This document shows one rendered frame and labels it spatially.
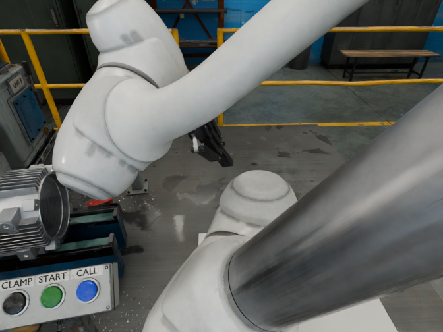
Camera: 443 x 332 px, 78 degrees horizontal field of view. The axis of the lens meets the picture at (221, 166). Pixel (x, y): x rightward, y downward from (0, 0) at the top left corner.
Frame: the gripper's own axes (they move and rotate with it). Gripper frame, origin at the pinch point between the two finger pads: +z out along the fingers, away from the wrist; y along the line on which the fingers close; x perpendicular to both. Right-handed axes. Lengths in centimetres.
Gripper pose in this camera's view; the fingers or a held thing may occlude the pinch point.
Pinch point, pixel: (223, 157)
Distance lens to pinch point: 69.3
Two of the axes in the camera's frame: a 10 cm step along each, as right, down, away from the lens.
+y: -0.7, 8.6, -5.0
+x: 9.2, -1.4, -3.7
